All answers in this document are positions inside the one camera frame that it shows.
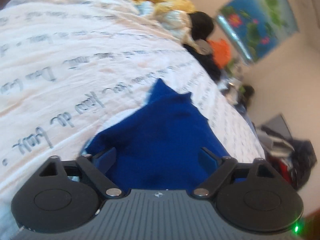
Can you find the blue knit sweater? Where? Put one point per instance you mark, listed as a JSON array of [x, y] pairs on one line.
[[158, 145]]

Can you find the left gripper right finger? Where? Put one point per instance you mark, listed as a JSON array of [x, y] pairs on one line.
[[220, 170]]

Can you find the green plastic stool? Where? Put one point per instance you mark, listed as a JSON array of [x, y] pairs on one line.
[[233, 67]]

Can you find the lotus pond wall poster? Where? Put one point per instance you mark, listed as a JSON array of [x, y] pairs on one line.
[[256, 27]]

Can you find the grey laptop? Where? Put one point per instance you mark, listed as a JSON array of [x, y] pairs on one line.
[[279, 125]]

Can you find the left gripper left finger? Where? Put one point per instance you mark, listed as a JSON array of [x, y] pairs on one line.
[[93, 169]]

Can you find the dark clothes heap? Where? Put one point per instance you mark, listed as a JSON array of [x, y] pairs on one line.
[[294, 159]]

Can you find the black garment pile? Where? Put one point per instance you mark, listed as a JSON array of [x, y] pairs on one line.
[[202, 26]]

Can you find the orange cloth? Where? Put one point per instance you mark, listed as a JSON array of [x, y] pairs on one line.
[[221, 52]]

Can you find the white script-print bed sheet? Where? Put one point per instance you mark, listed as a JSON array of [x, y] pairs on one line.
[[71, 68]]

